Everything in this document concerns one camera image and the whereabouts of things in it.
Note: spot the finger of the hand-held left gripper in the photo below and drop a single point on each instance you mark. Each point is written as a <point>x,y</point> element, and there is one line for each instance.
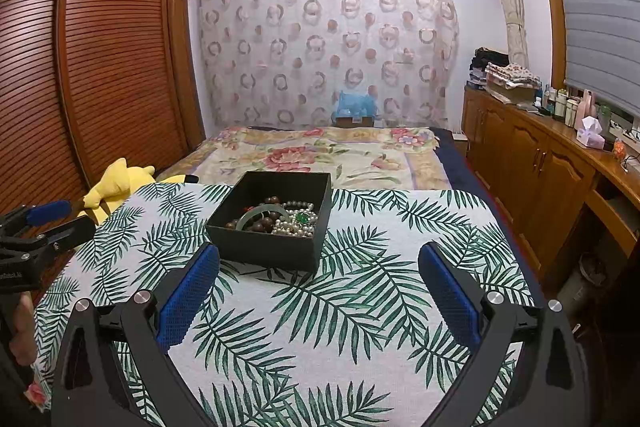
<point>70,234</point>
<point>50,210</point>

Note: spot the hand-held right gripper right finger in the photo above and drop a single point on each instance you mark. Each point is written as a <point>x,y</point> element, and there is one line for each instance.
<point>450,292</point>

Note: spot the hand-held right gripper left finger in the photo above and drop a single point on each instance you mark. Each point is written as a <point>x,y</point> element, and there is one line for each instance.
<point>192,287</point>

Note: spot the black jewelry box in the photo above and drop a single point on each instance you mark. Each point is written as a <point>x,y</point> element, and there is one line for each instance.
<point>260,252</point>

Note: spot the pale green jade bangle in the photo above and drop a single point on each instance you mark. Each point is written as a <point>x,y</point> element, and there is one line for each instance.
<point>262,208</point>

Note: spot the green gem pendant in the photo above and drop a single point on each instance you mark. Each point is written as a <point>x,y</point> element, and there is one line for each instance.
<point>301,218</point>

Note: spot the person's left hand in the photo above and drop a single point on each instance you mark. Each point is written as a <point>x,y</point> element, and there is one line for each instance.
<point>24,332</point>

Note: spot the yellow plush toy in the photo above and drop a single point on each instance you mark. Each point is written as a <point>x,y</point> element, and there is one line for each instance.
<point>112,187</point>

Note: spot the green leaf print blanket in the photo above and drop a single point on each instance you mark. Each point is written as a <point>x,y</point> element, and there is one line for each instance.
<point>350,332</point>

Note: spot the grey plastic bag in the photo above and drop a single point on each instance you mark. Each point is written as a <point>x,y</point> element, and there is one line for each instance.
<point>590,272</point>

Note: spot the brown wooden cabinet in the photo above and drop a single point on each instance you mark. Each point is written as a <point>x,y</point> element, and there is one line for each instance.
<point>550,167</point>

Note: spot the small cardboard box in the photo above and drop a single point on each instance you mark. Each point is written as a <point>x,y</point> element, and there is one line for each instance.
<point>355,122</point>

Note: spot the blue bag by curtain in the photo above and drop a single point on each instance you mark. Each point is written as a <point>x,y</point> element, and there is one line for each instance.
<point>355,104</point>

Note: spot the pink tissue box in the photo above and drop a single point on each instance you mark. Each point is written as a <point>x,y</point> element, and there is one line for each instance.
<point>590,134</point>

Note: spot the group of cosmetic bottles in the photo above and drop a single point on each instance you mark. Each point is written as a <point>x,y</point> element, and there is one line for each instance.
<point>570,109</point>

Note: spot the stack of folded floral cloths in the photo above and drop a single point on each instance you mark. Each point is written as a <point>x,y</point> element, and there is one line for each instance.
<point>512,74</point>

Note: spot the pile of dark clothes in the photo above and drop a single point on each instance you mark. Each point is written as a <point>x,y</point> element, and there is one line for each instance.
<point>487,57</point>

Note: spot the circle print sheer curtain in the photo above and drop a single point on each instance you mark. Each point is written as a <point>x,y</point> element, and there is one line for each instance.
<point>325,32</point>

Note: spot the grey window blind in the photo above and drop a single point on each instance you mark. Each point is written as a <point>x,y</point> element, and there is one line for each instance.
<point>600,7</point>

